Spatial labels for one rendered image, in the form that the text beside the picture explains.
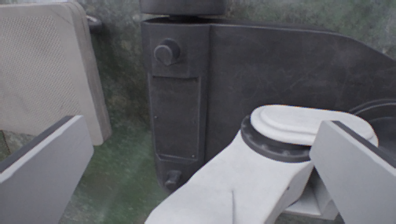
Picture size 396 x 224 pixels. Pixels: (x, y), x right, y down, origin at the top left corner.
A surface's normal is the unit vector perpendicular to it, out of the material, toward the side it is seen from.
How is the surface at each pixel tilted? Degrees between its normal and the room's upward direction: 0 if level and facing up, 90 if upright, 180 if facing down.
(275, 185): 90
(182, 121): 0
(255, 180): 90
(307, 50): 0
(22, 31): 0
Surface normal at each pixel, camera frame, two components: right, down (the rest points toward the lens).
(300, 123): 0.03, -0.87
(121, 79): -0.19, 0.48
